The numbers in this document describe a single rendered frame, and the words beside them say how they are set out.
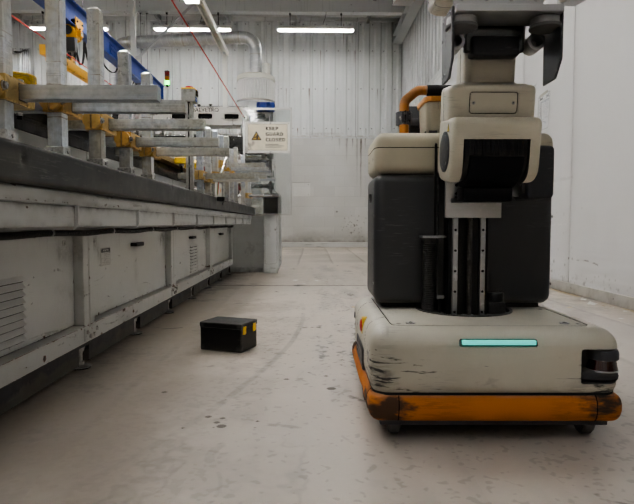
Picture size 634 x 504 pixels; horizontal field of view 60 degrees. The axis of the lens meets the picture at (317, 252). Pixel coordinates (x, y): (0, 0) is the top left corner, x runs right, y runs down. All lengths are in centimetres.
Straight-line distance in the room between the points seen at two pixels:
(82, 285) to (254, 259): 405
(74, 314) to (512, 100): 161
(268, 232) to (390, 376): 463
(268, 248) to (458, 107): 461
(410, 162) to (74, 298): 128
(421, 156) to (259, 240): 448
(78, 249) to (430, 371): 133
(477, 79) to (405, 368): 75
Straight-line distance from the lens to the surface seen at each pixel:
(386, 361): 138
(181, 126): 170
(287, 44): 1284
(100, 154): 172
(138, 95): 122
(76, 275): 217
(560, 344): 149
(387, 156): 168
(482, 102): 149
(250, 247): 607
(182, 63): 1300
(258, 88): 1025
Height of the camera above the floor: 54
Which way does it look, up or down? 3 degrees down
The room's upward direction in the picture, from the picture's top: straight up
